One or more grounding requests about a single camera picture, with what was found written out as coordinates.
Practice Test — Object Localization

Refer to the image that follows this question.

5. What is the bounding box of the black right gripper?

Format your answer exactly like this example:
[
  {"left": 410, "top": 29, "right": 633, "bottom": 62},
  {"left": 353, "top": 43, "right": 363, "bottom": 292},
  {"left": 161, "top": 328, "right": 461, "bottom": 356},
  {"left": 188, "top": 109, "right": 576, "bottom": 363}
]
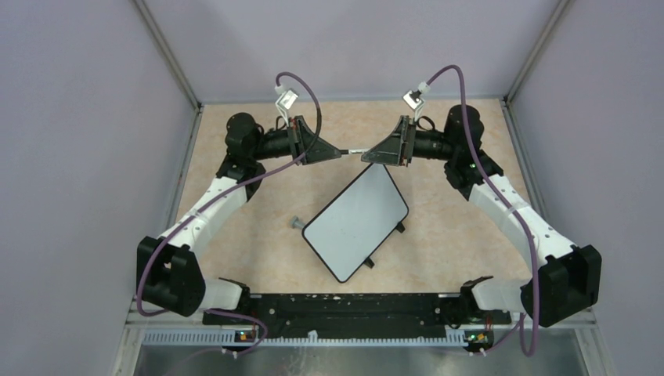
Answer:
[{"left": 362, "top": 116, "right": 457, "bottom": 166}]

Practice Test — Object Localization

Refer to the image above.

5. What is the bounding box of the white cable duct strip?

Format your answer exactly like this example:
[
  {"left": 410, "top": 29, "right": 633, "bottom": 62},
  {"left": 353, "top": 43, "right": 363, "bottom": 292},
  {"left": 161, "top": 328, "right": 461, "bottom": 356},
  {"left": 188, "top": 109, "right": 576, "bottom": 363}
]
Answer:
[{"left": 142, "top": 329, "right": 467, "bottom": 347}]

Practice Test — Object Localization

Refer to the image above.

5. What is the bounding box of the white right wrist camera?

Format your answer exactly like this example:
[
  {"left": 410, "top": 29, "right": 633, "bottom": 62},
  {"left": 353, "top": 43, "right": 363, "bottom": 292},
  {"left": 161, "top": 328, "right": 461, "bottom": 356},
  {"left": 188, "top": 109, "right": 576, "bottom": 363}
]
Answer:
[{"left": 402, "top": 81, "right": 430, "bottom": 121}]

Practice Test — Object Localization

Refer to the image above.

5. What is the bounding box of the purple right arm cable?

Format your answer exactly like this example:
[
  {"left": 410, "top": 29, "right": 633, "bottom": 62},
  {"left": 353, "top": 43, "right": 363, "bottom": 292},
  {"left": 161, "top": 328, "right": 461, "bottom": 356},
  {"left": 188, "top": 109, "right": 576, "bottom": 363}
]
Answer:
[{"left": 425, "top": 64, "right": 542, "bottom": 359}]

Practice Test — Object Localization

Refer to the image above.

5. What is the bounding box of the grey plastic block rod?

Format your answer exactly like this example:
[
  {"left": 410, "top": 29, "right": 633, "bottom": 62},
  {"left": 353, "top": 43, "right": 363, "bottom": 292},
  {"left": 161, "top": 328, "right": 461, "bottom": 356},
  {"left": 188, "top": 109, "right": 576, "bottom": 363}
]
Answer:
[{"left": 290, "top": 216, "right": 306, "bottom": 229}]

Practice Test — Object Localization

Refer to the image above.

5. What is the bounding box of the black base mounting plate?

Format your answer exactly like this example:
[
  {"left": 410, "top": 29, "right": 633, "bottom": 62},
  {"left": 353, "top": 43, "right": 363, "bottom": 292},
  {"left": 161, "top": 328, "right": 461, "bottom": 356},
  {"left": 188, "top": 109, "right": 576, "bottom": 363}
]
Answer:
[{"left": 202, "top": 291, "right": 512, "bottom": 341}]

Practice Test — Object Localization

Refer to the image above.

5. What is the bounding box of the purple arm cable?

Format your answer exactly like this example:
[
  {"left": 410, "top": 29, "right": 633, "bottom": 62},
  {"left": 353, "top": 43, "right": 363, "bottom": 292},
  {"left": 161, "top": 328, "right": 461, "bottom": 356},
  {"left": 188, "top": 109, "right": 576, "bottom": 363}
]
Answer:
[
  {"left": 135, "top": 71, "right": 322, "bottom": 359},
  {"left": 425, "top": 64, "right": 542, "bottom": 359}
]

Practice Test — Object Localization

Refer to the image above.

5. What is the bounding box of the white board with black frame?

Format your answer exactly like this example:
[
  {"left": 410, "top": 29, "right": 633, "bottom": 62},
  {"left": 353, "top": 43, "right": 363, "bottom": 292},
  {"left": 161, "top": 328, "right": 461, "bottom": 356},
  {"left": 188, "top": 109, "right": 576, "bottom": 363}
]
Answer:
[{"left": 301, "top": 164, "right": 410, "bottom": 284}]

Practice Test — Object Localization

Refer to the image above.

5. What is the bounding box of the black and white marker pen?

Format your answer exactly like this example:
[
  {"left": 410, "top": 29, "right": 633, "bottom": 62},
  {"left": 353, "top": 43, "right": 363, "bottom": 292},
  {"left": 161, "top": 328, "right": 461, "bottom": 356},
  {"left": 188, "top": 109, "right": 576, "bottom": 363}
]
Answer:
[{"left": 340, "top": 149, "right": 369, "bottom": 155}]

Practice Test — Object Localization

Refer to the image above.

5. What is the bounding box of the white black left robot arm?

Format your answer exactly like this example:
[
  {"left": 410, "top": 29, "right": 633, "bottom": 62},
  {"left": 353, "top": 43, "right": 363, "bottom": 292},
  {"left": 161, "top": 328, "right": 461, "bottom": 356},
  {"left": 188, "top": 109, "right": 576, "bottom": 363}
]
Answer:
[{"left": 136, "top": 112, "right": 342, "bottom": 324}]

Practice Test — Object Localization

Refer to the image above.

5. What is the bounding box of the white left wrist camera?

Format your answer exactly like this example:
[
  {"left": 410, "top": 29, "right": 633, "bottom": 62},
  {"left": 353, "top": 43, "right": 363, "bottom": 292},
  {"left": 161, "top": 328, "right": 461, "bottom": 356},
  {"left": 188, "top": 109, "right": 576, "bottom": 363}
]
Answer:
[{"left": 275, "top": 85, "right": 299, "bottom": 121}]

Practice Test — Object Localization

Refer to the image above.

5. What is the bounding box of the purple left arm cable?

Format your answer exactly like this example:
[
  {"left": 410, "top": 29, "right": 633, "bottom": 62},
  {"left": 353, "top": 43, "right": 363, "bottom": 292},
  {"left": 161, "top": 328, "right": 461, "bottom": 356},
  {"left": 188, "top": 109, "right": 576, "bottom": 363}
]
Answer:
[{"left": 135, "top": 71, "right": 322, "bottom": 359}]

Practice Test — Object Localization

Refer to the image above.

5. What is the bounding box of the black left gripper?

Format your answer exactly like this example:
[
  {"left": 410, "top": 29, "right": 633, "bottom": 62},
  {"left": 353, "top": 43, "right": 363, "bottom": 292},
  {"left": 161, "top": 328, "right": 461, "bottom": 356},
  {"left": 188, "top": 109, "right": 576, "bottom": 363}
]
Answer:
[{"left": 251, "top": 115, "right": 341, "bottom": 165}]

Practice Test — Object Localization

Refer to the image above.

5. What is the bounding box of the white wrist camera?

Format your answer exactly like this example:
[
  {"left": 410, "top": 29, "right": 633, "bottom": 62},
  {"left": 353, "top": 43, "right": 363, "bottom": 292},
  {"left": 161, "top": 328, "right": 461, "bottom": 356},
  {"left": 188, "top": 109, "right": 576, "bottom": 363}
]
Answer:
[
  {"left": 275, "top": 85, "right": 299, "bottom": 121},
  {"left": 402, "top": 81, "right": 430, "bottom": 121}
]

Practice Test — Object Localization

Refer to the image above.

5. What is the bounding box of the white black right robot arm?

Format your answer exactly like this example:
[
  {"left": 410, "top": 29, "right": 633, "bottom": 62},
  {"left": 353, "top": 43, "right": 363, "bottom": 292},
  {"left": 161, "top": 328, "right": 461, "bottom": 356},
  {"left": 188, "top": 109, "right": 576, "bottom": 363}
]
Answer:
[{"left": 361, "top": 104, "right": 602, "bottom": 327}]

